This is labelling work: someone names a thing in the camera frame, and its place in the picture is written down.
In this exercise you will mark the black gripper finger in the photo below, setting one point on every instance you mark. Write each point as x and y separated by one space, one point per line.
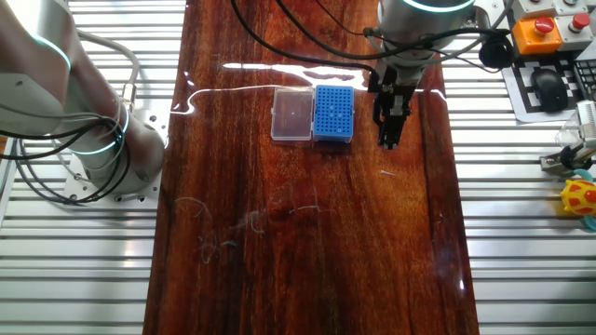
381 118
395 130

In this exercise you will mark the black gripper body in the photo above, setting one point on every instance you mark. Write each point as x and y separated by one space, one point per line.
393 81

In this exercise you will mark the small clear pipette tip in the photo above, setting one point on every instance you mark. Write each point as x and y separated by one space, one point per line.
387 173

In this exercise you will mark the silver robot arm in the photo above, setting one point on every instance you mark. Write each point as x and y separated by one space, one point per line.
144 149

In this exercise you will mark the blue pipette tip rack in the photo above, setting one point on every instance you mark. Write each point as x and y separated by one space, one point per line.
333 123

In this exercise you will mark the clear plastic box lid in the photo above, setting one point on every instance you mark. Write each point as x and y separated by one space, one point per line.
292 114

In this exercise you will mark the checkered calibration board sheet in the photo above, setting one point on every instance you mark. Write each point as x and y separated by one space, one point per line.
519 100

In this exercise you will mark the orange emergency stop box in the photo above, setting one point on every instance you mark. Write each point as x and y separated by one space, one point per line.
535 42

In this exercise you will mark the glossy wood-grain table mat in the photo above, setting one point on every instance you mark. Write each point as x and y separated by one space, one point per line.
302 256

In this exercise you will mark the black computer mouse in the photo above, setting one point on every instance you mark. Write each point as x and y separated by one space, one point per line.
549 88

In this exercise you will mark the grey box with dark button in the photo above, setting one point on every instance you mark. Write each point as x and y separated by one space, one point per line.
535 8
570 5

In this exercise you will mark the grey box with red button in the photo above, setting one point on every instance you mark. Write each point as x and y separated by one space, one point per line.
570 39

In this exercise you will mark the black keyboard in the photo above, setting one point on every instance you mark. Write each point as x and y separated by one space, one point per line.
587 76

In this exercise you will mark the yellow turtle toy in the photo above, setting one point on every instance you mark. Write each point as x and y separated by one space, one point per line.
579 197

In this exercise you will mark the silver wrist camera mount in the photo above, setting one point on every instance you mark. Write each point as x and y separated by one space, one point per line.
489 14

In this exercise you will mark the silver finned camera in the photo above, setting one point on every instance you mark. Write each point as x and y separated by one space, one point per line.
587 118

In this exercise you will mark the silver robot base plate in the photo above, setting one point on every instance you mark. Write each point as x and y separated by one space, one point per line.
153 123

